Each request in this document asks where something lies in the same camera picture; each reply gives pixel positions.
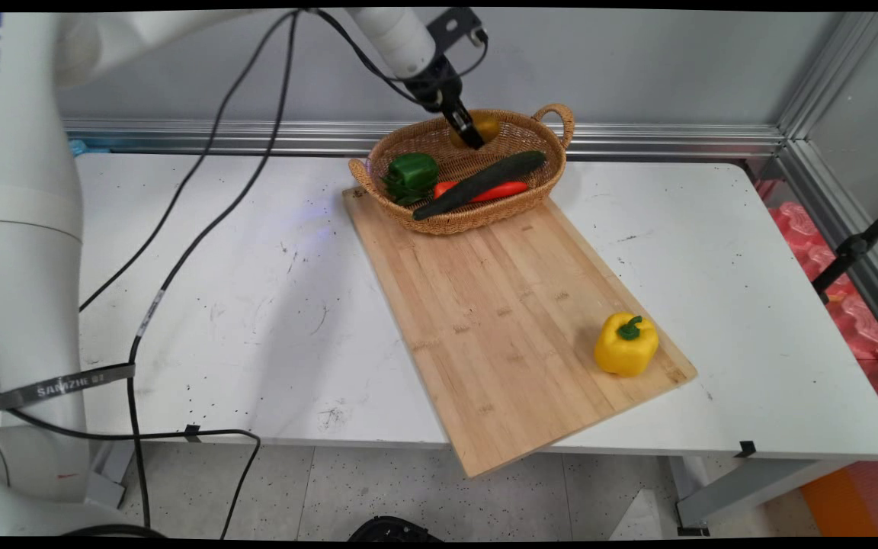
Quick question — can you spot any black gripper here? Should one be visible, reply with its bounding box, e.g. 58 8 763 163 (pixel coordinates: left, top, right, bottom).
405 56 486 150

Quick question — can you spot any yellow-orange round fruit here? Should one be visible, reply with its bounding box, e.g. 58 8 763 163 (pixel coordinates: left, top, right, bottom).
449 114 501 150

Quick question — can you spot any dark green cucumber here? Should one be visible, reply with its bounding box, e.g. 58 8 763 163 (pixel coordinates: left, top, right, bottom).
412 150 546 222

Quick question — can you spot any green bell pepper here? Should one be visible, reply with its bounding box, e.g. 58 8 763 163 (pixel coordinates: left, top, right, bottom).
380 152 440 205

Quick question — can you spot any red chili pepper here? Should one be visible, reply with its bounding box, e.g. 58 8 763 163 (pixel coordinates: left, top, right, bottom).
433 180 529 204

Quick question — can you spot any woven wicker basket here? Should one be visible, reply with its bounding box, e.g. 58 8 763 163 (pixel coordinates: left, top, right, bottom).
348 103 575 236

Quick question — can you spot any bamboo cutting board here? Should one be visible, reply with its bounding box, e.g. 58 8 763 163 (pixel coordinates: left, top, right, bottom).
342 187 697 479

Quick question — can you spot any yellow bell pepper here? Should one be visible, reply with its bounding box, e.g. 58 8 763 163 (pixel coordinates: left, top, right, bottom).
594 312 659 377

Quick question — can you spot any pink foam floor mat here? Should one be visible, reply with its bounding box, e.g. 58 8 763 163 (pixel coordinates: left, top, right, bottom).
765 200 878 536

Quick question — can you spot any black round floor object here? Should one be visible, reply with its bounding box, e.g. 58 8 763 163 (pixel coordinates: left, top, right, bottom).
348 516 444 543

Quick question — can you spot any black tripod leg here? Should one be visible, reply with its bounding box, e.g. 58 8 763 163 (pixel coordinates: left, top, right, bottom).
812 194 878 304

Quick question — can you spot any grey metal table leg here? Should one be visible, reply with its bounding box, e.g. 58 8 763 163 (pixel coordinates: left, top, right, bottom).
668 455 859 537
85 441 136 510

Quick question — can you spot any orange foam floor mat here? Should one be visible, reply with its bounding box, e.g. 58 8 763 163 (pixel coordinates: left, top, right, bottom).
799 467 878 538

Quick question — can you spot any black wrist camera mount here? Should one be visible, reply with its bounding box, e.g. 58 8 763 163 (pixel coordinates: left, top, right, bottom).
427 8 489 56

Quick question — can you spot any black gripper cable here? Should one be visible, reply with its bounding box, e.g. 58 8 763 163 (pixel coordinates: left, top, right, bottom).
308 8 428 106

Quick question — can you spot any aluminium frame rail long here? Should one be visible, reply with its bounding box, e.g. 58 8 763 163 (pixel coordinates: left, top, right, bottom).
62 117 784 159

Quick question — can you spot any thin black cable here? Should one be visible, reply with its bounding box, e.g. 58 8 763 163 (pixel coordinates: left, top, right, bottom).
79 9 301 313

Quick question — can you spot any black cable with white label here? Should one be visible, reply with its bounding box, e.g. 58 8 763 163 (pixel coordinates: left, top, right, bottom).
127 9 301 531

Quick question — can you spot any aluminium frame corner post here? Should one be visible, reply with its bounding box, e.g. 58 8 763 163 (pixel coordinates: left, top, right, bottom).
777 11 878 142

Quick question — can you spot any aluminium frame rail short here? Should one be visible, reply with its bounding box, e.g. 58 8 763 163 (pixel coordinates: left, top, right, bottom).
777 140 878 355

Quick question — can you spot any black velcro cable strap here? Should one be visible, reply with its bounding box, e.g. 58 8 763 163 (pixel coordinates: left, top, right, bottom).
0 363 137 413

